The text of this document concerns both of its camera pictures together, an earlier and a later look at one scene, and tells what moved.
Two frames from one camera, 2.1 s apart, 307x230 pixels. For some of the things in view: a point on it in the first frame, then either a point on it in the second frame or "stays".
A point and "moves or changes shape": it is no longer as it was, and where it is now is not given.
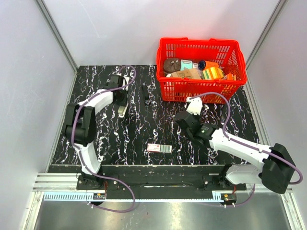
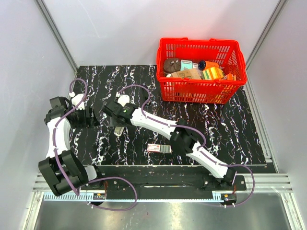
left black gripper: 124,102 → 89,122
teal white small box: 185,64 stays
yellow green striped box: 213,73 stays
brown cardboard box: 193,73 stays
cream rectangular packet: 122,109 moves or changes shape
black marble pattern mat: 147,135 stays
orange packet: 230,76 stays
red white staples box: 159,148 stays
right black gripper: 196,117 → 113,122
